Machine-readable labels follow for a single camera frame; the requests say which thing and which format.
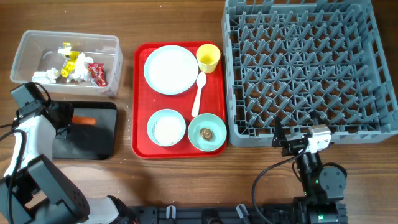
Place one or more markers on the white plastic spoon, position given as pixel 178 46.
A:
pixel 201 82

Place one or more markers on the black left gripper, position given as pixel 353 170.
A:
pixel 63 121

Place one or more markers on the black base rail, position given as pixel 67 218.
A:
pixel 217 214

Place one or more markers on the large light blue plate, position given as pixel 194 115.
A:
pixel 171 70

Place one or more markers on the light blue bowl with rice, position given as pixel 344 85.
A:
pixel 166 127

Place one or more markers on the yellow snack wrapper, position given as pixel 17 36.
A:
pixel 70 59

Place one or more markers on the black plastic tray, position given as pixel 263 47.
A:
pixel 86 141

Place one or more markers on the brown food scrap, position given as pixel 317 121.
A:
pixel 206 134

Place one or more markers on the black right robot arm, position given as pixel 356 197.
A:
pixel 323 184

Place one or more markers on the yellow plastic cup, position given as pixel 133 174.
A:
pixel 208 56

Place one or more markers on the red snack wrapper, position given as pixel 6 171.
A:
pixel 97 73

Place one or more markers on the green bowl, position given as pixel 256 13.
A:
pixel 212 122

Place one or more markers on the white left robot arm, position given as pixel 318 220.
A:
pixel 34 190

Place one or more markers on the orange carrot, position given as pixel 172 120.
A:
pixel 83 120

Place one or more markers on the grey dishwasher rack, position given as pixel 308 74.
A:
pixel 285 59

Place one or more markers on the red serving tray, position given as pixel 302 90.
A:
pixel 146 101

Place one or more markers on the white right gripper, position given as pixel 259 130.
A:
pixel 280 140

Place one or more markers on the clear plastic bin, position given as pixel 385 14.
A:
pixel 40 51

